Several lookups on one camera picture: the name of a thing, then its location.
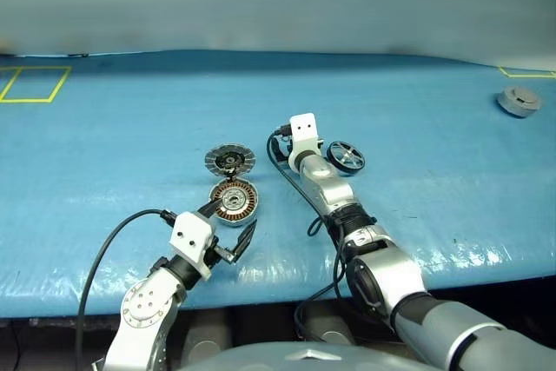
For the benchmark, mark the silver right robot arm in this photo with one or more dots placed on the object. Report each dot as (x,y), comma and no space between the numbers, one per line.
(391,266)

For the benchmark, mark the silver robot torso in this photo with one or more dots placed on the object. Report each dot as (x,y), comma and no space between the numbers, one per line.
(282,358)

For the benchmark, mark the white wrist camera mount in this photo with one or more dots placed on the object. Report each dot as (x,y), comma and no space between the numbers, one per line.
(304,136)
(191,234)

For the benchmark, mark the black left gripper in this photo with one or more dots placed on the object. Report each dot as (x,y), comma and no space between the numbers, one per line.
(222,253)

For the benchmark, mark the round grey metal lid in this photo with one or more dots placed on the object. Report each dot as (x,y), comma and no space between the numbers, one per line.
(216,160)

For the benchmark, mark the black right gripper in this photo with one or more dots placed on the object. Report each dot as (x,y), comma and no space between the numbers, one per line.
(322,143)

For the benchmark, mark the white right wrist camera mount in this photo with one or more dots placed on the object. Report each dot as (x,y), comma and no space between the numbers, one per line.
(304,136)

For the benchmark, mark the spoked silver rotor black rim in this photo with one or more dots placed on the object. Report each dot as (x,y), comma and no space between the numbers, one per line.
(347,157)

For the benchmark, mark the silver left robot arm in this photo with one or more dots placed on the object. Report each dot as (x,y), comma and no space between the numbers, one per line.
(139,306)

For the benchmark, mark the dark grey rounded shape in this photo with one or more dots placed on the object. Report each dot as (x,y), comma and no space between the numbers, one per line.
(328,323)
(207,336)

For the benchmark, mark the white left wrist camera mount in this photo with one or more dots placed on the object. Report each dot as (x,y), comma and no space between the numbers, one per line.
(191,234)

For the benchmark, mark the round grey closed motor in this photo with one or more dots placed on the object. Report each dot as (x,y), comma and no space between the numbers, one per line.
(519,101)

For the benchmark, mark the blue plastic table cover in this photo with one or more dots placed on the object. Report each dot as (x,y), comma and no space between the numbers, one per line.
(130,149)

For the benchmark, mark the round motor housing copper windings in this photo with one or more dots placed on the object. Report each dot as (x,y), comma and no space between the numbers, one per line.
(243,211)

